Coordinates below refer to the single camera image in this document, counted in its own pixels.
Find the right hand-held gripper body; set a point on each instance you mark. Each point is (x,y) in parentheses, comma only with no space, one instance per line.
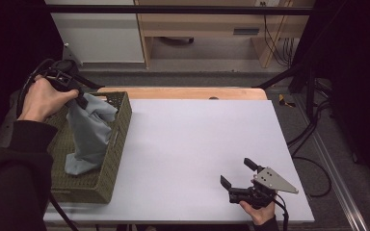
(263,190)

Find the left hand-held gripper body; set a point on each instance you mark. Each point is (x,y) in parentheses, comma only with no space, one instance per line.
(62,75)

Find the grey-blue cloth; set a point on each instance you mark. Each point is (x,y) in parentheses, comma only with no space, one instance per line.
(90,134)

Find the green woven basket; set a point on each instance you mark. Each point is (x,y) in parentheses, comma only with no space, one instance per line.
(86,190)

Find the person's right hand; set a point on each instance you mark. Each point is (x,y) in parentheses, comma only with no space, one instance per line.
(261,215)

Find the person's left hand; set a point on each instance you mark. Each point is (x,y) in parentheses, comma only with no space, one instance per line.
(43,101)

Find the white cabinet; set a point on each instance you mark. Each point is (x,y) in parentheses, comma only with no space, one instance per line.
(99,35)

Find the black curtain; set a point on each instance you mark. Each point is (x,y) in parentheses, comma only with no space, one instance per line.
(356,64)
(9,41)

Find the yellow and black tool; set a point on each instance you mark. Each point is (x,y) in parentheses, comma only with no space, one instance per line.
(284,102)

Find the black stand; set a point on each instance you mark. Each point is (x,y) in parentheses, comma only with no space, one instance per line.
(310,86)

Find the black horizontal bar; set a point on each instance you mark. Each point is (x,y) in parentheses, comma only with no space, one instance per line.
(173,9)

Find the wooden desk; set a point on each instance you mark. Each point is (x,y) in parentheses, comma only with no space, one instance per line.
(202,25)

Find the grey metal bracket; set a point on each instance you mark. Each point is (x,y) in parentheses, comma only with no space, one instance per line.
(69,54)

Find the metal floor rail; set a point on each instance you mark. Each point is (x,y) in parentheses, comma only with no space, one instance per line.
(334,179)

